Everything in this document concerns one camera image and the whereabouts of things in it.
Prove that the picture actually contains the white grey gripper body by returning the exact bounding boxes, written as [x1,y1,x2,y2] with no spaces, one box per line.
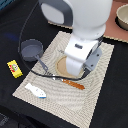
[64,35,102,76]

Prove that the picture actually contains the grey toy frying pan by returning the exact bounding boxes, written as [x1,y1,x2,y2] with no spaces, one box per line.
[21,39,48,71]

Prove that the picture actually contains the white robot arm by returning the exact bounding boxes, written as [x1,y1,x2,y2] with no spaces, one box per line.
[39,0,113,76]

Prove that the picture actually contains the round wooden plate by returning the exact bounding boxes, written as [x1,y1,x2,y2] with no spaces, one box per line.
[55,56,82,78]

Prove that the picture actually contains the white woven placemat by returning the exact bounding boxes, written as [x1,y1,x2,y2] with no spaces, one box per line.
[13,31,114,128]

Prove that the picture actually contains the beige bowl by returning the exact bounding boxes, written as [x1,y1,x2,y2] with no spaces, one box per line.
[116,4,128,31]

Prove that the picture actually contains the yellow toy box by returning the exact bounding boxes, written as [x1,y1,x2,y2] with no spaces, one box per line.
[7,60,23,78]

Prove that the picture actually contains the orange handled fork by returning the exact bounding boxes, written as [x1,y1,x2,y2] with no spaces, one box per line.
[45,72,85,90]

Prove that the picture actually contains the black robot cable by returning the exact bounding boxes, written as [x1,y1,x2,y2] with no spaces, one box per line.
[18,1,91,81]

